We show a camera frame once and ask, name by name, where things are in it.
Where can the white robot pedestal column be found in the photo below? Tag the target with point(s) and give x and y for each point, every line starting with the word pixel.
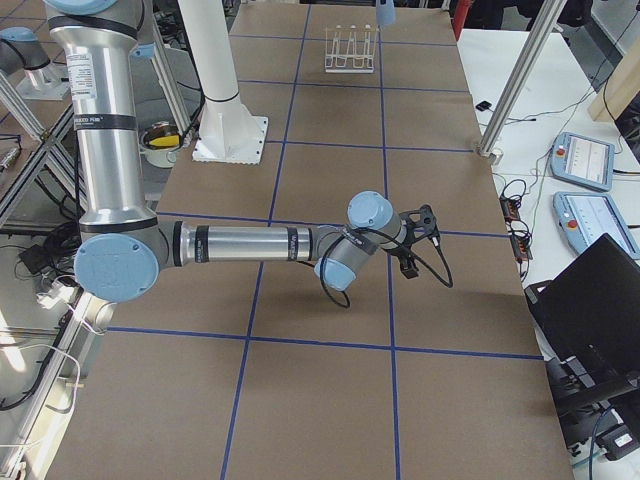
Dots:
pixel 228 132

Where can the orange black adapter box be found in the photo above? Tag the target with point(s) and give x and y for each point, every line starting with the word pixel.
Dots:
pixel 510 209

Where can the aluminium frame post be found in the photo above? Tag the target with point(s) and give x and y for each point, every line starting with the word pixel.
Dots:
pixel 533 46

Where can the lower blue teach pendant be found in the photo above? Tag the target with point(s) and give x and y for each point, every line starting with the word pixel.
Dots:
pixel 585 217

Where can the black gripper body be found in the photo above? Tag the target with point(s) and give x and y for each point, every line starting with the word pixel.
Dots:
pixel 405 248

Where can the white enamel pot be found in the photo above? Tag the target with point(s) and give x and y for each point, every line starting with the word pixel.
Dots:
pixel 159 144

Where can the white wire cup holder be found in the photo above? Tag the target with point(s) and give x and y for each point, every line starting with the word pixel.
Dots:
pixel 350 49

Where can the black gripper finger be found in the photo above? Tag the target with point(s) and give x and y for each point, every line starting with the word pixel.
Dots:
pixel 408 267

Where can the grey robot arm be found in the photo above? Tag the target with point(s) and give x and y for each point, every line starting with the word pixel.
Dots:
pixel 43 79

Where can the black laptop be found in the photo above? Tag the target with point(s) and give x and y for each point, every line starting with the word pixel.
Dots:
pixel 592 304

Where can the blue teach pendant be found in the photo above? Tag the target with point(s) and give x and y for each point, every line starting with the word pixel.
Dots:
pixel 585 217
pixel 582 161

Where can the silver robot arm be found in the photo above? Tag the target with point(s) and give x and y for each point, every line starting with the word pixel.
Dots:
pixel 124 245

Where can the upper blue teach pendant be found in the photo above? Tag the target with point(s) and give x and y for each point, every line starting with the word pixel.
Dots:
pixel 582 161

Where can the small black puck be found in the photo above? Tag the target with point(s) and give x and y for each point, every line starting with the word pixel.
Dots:
pixel 483 105

